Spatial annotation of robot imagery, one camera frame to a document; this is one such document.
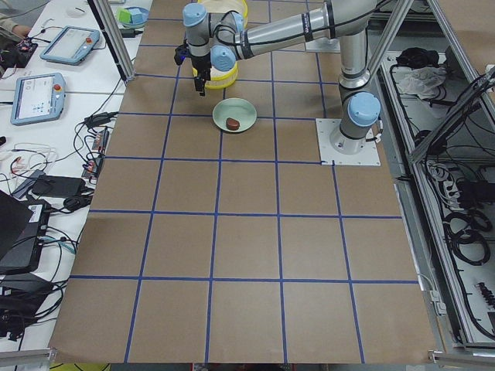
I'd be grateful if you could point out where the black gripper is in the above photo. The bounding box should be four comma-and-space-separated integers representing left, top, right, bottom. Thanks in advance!
191, 53, 212, 97

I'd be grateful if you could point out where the green foam block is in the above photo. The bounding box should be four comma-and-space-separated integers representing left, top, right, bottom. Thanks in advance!
117, 9, 132, 24

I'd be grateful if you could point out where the far teach pendant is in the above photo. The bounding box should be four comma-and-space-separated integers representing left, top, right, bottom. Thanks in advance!
40, 26, 101, 66

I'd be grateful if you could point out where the blue plate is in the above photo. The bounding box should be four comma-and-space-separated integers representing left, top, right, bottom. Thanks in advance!
116, 6, 149, 29

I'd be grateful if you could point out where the aluminium frame post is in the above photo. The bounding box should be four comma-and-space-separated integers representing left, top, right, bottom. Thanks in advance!
87, 0, 135, 84

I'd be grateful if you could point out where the black laptop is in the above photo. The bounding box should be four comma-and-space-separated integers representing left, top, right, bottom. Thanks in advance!
1, 192, 50, 275

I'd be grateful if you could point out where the light green plate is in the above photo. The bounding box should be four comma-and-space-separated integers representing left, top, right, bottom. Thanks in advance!
213, 98, 258, 134

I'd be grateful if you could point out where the brown bun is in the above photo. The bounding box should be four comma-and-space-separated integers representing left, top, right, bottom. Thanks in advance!
225, 117, 241, 131

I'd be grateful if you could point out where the white crumpled cloth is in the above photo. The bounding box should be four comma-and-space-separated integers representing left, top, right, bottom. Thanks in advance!
398, 66, 447, 100

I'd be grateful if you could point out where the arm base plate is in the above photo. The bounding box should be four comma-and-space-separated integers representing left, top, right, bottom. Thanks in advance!
316, 118, 381, 166

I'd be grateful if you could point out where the black power adapter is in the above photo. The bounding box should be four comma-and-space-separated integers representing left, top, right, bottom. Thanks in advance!
32, 175, 85, 198

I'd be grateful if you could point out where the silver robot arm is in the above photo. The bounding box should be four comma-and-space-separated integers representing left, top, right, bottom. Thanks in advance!
174, 1, 381, 141

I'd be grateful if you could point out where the teach pendant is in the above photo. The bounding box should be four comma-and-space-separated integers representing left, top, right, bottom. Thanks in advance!
40, 26, 101, 66
10, 73, 66, 126

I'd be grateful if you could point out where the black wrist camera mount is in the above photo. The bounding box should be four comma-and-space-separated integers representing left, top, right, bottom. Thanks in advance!
174, 43, 190, 66

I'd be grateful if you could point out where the near teach pendant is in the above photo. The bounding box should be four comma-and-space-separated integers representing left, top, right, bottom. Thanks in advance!
10, 73, 66, 126

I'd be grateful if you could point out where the blue foam block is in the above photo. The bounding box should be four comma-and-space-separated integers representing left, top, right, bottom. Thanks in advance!
130, 9, 148, 26

